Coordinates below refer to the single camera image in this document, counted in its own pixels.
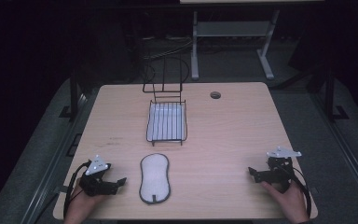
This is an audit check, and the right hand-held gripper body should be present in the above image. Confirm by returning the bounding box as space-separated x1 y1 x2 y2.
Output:
260 146 303 194

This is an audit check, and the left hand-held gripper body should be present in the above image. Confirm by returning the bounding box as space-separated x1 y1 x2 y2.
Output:
78 154 112 197

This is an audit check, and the person's left hand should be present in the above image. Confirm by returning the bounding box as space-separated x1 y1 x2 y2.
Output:
62 178 107 224

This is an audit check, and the person's right hand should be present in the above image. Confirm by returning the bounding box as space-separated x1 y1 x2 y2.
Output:
260 180 310 224

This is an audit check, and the white oval pad grey trim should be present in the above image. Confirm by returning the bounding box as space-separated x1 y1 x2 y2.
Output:
138 152 172 205

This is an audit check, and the white ribbed tray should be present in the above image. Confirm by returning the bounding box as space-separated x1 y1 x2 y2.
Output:
146 102 187 143

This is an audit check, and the black cable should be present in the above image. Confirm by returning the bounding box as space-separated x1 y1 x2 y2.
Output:
276 163 312 218
62 161 92 220

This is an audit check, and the grey metal floor rail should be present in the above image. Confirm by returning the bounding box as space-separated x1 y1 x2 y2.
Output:
20 92 90 224
310 92 358 208

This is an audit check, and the black metal stand post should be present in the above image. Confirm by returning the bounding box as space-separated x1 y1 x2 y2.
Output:
323 66 351 123
59 69 81 120

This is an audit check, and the black wire rack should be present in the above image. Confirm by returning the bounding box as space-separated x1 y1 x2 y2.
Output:
142 54 190 147

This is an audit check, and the bundle of floor cables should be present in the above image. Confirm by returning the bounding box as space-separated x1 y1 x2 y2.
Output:
141 36 194 62

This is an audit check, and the grey metal desk frame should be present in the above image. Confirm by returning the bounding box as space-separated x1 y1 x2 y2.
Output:
190 8 281 81

